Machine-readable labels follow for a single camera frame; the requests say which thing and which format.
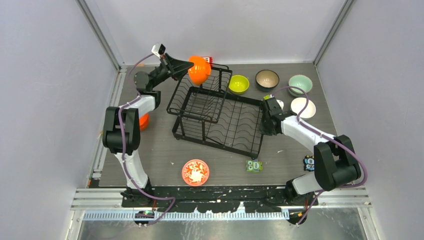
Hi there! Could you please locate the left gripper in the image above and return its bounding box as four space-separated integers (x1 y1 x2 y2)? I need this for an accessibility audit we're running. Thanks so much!
150 53 196 90

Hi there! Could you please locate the orange bowl top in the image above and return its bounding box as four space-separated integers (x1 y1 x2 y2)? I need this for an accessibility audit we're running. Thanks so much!
188 55 212 86

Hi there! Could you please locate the white ribbed bowl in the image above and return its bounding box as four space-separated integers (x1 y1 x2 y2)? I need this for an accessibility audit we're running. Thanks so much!
290 97 317 120

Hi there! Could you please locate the pale green ringed bowl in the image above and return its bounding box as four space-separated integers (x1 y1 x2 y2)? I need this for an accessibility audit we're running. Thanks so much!
288 89 306 98

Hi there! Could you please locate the floral pale green bowl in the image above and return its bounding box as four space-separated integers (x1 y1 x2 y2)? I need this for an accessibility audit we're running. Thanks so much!
288 74 314 95

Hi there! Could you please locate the yellow green bowl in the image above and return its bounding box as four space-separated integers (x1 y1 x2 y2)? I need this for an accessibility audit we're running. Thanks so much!
228 75 250 95

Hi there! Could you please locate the black wire dish rack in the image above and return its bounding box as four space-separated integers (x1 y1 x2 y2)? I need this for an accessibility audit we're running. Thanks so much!
166 64 263 159

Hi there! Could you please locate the orange bowl shelf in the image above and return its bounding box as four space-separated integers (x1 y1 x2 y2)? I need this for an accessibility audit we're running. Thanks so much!
139 125 148 131
139 113 150 127

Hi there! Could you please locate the white red patterned bowl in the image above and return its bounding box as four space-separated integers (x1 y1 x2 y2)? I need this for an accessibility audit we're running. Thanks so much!
181 159 211 187

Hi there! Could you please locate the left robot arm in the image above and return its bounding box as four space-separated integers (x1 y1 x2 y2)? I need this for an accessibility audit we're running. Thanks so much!
102 53 194 207

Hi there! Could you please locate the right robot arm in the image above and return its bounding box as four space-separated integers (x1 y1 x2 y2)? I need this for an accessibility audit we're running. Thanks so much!
259 96 368 205

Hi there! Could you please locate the red toy brick block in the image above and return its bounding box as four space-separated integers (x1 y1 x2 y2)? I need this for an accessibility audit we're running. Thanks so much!
202 56 213 64

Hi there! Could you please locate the green owl number tile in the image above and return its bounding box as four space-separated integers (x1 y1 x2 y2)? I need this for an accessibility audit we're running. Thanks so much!
246 159 263 173

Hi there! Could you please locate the blue owl number tile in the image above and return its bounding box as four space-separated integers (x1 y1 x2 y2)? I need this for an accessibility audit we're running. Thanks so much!
303 155 315 172

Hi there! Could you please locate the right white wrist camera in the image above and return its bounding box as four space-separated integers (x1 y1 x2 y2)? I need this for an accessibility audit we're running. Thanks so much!
276 99 284 110

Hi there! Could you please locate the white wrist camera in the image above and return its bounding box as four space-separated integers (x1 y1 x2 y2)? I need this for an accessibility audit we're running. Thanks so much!
276 99 284 110
151 43 166 58

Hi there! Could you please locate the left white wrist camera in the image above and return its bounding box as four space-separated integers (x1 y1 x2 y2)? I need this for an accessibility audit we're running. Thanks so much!
151 43 166 58

